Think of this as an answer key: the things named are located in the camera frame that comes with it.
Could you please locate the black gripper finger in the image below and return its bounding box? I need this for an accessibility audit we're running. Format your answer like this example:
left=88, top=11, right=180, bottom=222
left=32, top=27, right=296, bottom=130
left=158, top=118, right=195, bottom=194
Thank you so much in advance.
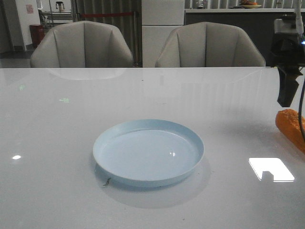
left=277, top=67, right=302, bottom=107

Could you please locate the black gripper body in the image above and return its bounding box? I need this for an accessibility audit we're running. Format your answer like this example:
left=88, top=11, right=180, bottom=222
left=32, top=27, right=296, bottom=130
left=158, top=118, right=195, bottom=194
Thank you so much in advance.
left=269, top=14, right=305, bottom=67

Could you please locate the orange plastic corn cob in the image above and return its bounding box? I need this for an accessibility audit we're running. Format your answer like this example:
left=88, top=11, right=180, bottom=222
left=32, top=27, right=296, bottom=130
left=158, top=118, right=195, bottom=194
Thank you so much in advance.
left=275, top=109, right=305, bottom=153

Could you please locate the light blue round plate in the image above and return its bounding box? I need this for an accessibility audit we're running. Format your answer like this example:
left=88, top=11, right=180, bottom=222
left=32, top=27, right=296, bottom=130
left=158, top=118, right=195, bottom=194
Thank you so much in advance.
left=93, top=119, right=204, bottom=187

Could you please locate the grey counter with white top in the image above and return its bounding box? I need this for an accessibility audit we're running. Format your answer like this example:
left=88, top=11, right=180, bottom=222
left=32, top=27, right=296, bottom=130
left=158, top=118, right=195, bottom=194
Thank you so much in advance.
left=184, top=9, right=295, bottom=66

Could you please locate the fruit bowl on counter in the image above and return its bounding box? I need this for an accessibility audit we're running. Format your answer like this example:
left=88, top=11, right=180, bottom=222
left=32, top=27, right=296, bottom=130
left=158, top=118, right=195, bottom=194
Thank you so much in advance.
left=239, top=0, right=262, bottom=9

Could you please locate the right beige upholstered chair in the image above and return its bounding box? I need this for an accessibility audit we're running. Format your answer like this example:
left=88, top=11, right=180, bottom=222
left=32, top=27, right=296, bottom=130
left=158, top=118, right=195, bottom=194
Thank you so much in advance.
left=155, top=22, right=265, bottom=68

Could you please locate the beige upholstered chair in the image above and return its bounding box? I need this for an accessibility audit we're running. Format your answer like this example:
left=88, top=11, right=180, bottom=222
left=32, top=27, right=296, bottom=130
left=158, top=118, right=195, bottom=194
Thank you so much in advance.
left=30, top=21, right=133, bottom=68
left=155, top=22, right=265, bottom=68

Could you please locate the white cabinet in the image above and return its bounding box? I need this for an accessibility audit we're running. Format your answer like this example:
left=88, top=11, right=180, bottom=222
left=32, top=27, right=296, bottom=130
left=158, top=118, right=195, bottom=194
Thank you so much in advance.
left=141, top=0, right=184, bottom=68

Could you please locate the red barrier belt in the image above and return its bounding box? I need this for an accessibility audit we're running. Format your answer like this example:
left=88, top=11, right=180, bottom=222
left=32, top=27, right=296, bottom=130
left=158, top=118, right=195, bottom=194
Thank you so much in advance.
left=80, top=11, right=134, bottom=18

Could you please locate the left beige upholstered chair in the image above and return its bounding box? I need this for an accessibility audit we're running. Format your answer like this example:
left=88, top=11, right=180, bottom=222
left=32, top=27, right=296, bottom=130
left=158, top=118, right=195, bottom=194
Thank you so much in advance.
left=30, top=21, right=133, bottom=68

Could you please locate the red trash bin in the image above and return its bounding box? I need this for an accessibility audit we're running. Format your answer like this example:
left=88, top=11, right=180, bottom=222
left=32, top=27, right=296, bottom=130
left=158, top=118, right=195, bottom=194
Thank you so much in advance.
left=29, top=24, right=44, bottom=48

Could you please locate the black cable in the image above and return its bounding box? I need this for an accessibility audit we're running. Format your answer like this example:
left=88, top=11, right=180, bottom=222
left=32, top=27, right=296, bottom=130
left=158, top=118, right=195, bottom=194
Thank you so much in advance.
left=298, top=80, right=305, bottom=141

